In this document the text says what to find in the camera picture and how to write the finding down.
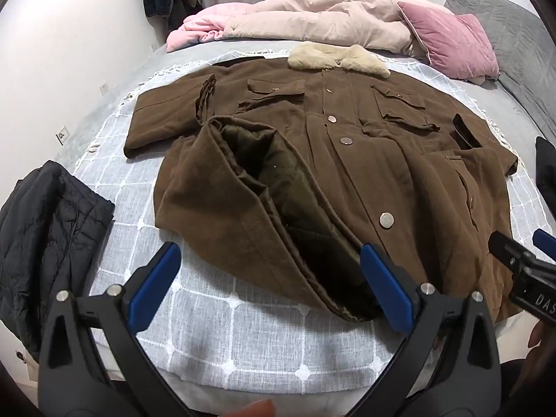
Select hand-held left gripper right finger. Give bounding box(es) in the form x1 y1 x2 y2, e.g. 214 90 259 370
345 243 502 417

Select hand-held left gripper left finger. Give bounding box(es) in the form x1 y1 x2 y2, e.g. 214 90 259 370
38 242 192 417

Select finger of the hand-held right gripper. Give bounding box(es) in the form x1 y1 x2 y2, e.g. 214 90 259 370
532 228 556 265
489 231 536 272

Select brown coat with fur collar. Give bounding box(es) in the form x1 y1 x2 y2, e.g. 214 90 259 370
123 42 524 324

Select person's right hand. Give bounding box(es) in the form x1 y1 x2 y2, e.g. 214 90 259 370
528 319 550 359

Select person's left hand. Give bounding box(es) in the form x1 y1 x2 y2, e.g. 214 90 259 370
230 400 277 417

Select grey checked blanket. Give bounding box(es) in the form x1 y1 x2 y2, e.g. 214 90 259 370
72 48 543 392

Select black object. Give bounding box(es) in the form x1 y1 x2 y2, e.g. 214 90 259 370
535 136 556 192

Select black puffer jacket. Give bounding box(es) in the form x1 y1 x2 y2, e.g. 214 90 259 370
0 160 116 363

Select grey quilted pillow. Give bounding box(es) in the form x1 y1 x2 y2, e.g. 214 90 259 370
443 0 556 140

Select pink velvet pillow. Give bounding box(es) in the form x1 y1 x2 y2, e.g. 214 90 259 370
397 1 500 82

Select bed with grey sheet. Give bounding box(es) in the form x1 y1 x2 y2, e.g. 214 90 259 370
61 35 556 400

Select pink and beige comforter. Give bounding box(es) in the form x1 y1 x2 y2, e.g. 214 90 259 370
166 0 455 59

